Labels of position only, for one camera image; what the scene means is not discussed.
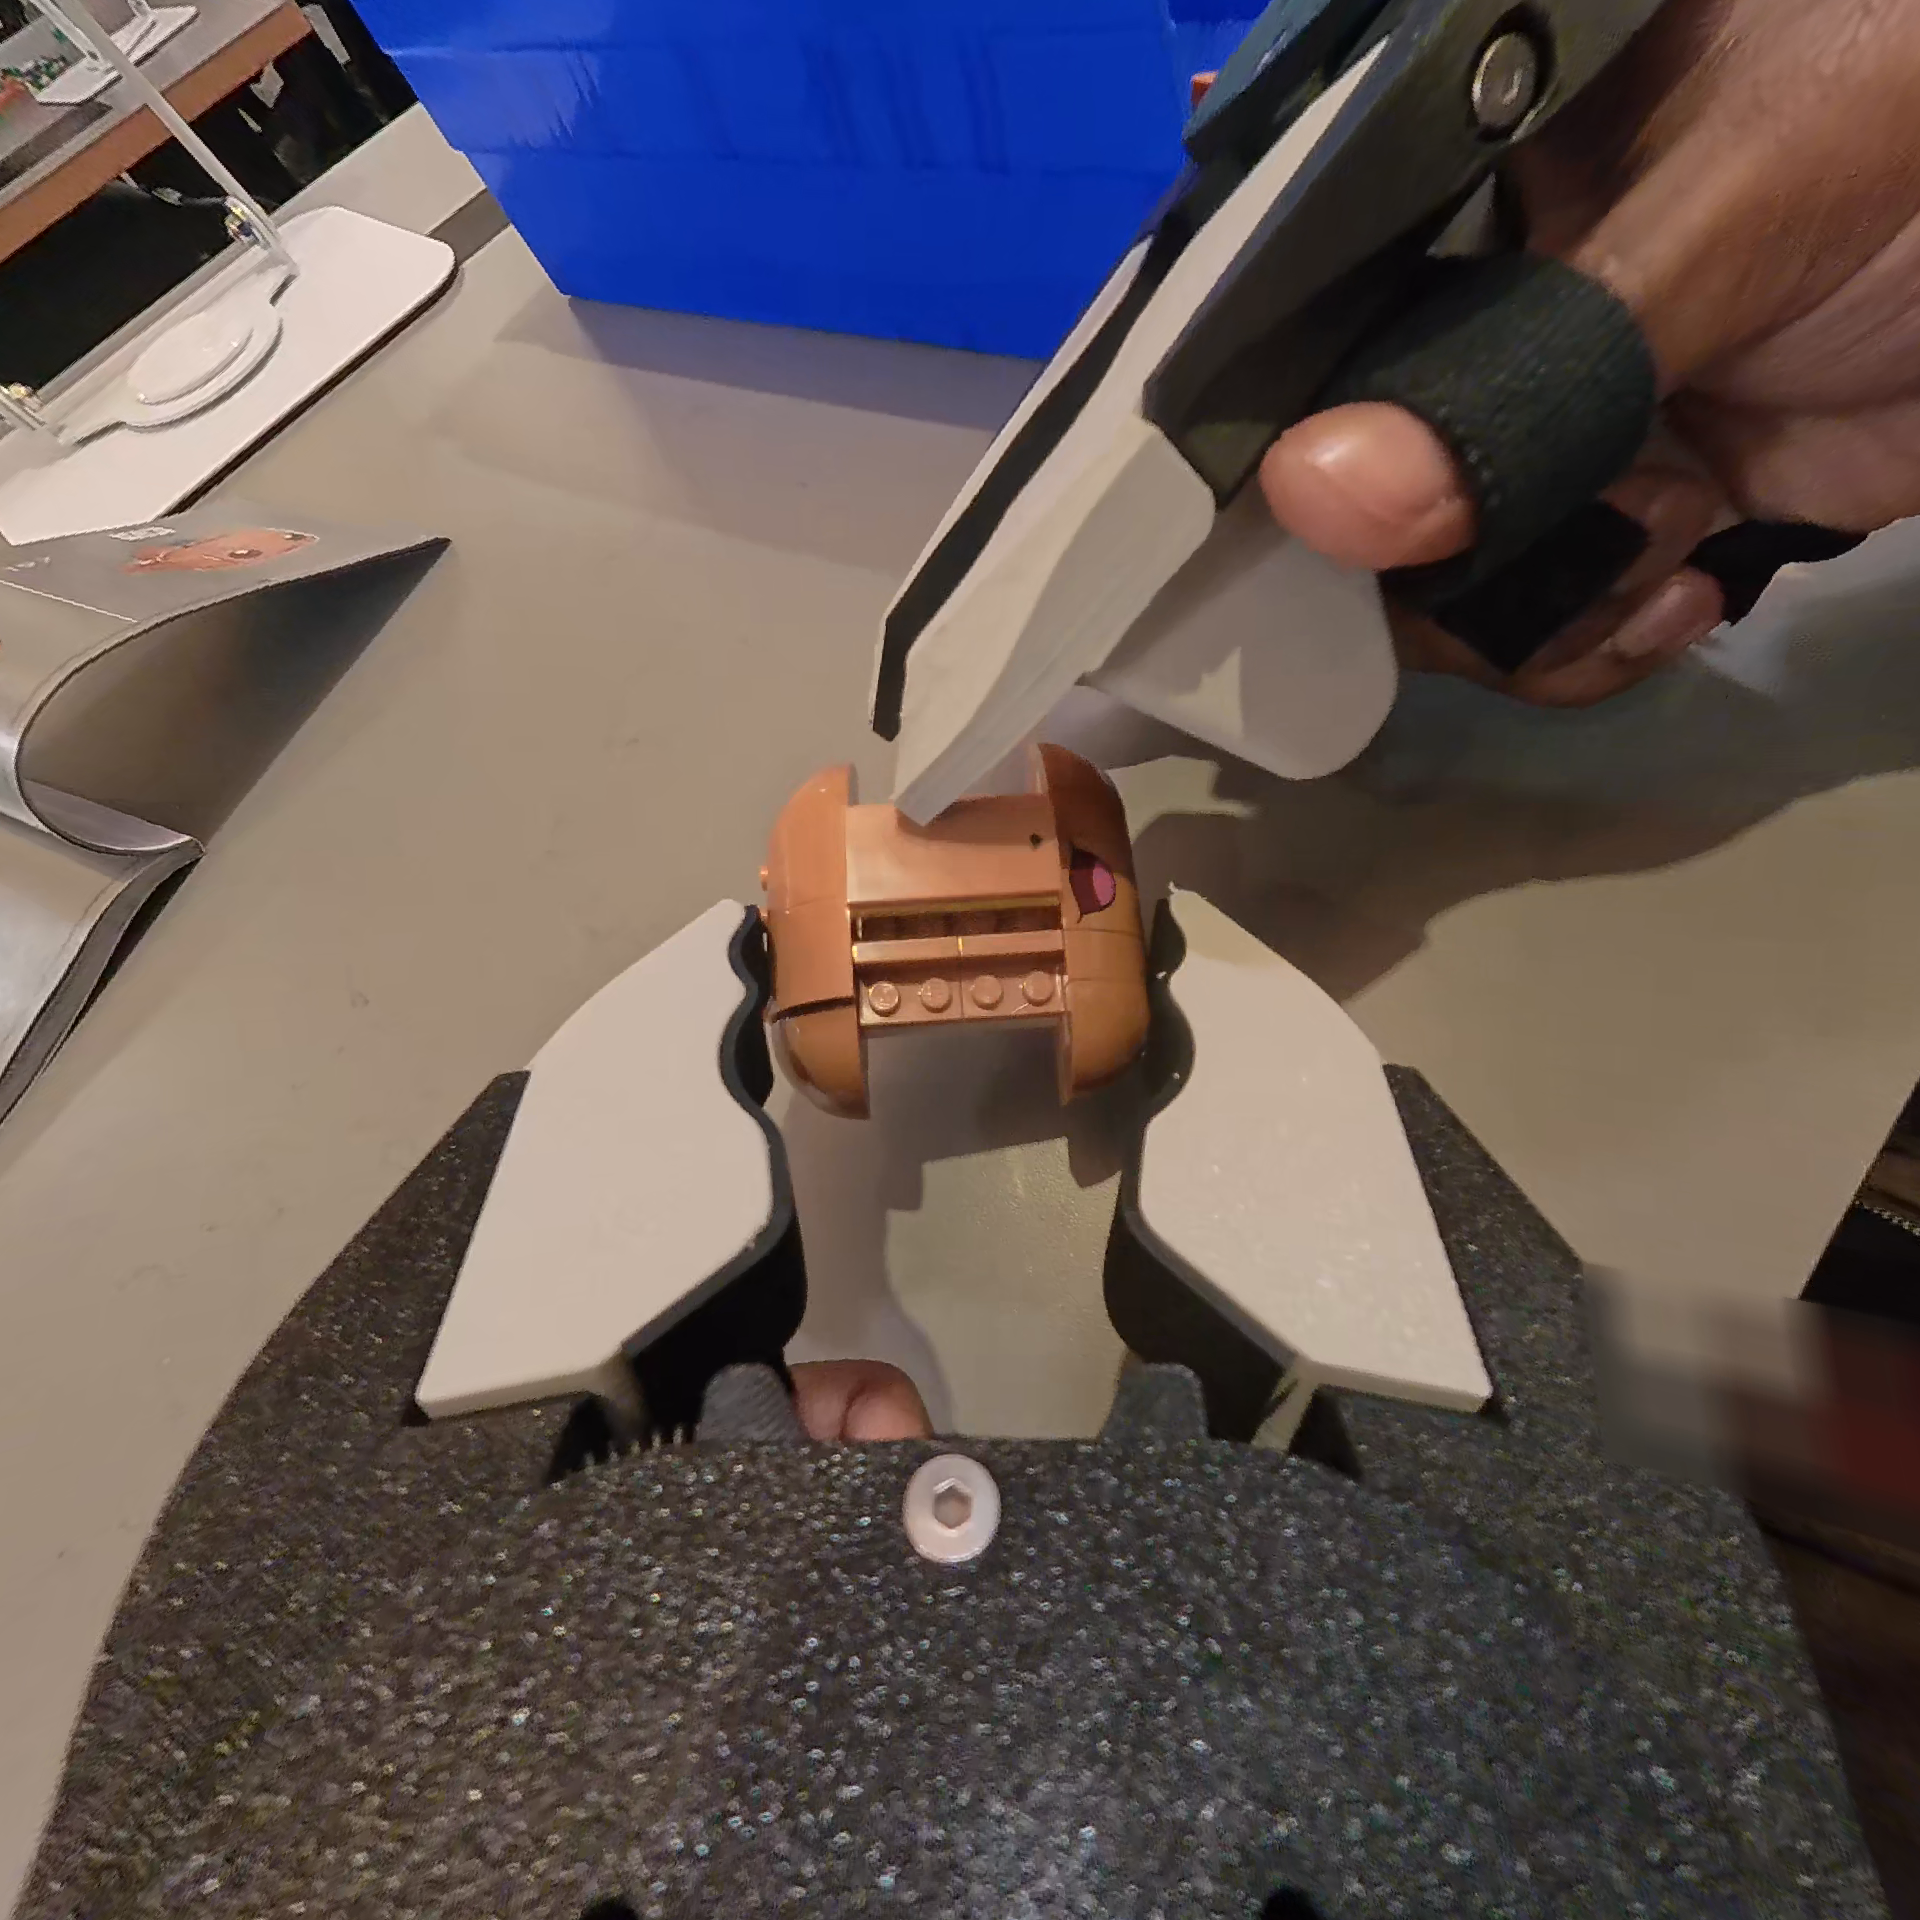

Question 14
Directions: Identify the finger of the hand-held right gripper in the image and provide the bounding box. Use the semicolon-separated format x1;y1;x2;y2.
868;36;1400;835
1032;480;1405;787

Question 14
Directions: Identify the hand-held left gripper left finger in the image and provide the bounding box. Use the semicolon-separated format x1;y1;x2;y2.
413;898;804;1429

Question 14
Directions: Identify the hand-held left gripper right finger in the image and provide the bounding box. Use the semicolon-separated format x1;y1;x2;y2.
1102;883;1500;1423

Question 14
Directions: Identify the brown lego assembly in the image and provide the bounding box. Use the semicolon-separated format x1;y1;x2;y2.
753;742;1153;1123

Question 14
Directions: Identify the large blue plastic bin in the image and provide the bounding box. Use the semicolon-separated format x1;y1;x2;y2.
347;0;1280;367

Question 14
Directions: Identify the lego instruction booklet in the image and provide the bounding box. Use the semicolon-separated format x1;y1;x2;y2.
0;517;451;1131

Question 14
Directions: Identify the person's left hand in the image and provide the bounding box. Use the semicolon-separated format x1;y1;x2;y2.
789;1357;937;1453

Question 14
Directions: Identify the white flat stand base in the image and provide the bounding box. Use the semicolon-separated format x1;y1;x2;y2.
0;202;462;552

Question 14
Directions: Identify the long wooden desk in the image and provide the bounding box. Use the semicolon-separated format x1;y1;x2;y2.
0;0;319;265

